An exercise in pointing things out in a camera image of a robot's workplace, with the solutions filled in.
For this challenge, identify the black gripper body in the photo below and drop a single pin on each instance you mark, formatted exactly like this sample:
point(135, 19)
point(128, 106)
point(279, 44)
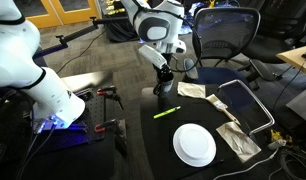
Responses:
point(163, 70)

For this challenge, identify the black mug with white pattern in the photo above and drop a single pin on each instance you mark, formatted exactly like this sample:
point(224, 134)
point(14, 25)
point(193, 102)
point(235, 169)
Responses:
point(166, 87)

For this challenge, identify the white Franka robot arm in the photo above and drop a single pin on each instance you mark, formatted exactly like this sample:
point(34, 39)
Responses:
point(13, 53)

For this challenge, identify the crumpled white napkin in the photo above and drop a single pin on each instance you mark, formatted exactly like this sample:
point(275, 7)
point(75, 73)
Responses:
point(191, 90)
point(239, 140)

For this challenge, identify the yellow-green marker pen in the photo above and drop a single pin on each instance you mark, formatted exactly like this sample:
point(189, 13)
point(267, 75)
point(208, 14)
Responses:
point(166, 112)

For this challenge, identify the black equipment bag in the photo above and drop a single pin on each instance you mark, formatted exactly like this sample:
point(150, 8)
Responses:
point(121, 31)

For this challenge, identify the navy office chair mesh back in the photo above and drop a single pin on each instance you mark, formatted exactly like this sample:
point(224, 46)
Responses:
point(226, 33)

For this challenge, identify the white round plate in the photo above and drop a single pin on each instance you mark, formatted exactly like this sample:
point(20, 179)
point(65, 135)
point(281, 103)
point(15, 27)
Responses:
point(194, 145)

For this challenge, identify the yellow items pile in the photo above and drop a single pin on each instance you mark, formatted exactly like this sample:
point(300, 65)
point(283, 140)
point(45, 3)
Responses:
point(114, 9)

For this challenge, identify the long black boom bar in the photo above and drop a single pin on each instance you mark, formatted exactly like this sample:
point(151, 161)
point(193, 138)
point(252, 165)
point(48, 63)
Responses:
point(76, 33)

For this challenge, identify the yellow door with window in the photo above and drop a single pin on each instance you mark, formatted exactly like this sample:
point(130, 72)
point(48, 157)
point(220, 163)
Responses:
point(46, 18)
point(78, 15)

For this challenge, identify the yellow connector plug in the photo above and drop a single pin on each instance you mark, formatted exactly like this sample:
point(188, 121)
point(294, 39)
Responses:
point(277, 135)

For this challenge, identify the black mesh office chair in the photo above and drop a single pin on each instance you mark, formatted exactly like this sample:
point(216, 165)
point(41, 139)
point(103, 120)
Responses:
point(283, 30)

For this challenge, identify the light wooden desk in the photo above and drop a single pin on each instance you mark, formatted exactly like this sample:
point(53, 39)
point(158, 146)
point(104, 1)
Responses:
point(298, 60)

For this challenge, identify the grey cabinet box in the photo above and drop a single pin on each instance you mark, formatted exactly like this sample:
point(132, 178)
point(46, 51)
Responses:
point(301, 104)

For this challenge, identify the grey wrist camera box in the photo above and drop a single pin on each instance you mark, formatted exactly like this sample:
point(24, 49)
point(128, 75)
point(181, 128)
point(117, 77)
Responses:
point(153, 56)

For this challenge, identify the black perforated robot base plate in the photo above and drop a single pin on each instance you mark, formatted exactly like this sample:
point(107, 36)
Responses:
point(93, 113)

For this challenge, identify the black robot mount stand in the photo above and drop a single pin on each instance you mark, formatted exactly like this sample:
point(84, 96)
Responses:
point(69, 163)

